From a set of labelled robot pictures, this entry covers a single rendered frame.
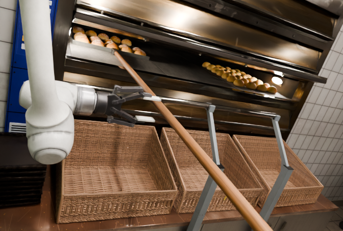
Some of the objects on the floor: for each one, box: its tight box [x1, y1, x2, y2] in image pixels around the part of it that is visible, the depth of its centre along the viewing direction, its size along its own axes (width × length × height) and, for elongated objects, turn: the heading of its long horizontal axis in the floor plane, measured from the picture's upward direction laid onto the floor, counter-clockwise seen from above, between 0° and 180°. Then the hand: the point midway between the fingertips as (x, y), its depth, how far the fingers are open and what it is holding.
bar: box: [61, 80, 294, 231], centre depth 134 cm, size 31×127×118 cm, turn 72°
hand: (150, 108), depth 94 cm, fingers open, 8 cm apart
